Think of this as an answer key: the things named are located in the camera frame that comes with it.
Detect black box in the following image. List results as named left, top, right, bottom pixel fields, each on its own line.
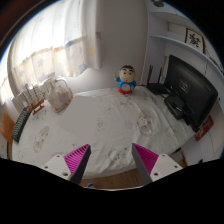
left=164, top=94, right=188, bottom=120

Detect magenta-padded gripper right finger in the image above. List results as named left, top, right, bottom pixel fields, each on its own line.
left=131, top=143, right=184, bottom=186

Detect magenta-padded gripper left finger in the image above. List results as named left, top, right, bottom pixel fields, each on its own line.
left=42, top=143, right=92, bottom=186

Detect white wall shelf unit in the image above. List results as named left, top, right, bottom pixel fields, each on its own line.
left=146, top=0, right=224, bottom=81

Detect white cartoon-print tablecloth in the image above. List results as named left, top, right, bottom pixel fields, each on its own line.
left=11, top=87, right=198, bottom=178

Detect black keyboard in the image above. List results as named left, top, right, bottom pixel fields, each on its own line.
left=10, top=107, right=33, bottom=144

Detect wooden model sailing ship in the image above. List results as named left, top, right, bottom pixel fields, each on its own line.
left=19, top=83, right=46, bottom=116

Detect black computer monitor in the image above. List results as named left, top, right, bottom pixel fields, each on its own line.
left=164, top=54, right=219, bottom=133

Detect cartoon boy figurine clock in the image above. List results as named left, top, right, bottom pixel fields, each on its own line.
left=114, top=64, right=138, bottom=96

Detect red packet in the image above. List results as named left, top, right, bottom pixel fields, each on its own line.
left=194, top=114, right=215, bottom=142

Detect white star-print curtain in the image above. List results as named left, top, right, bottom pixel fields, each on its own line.
left=8, top=0, right=103, bottom=98

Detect black router with antennas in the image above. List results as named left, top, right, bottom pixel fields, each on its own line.
left=146, top=64, right=171, bottom=95

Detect orange wooden chair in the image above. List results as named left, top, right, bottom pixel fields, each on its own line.
left=0, top=109, right=16, bottom=144

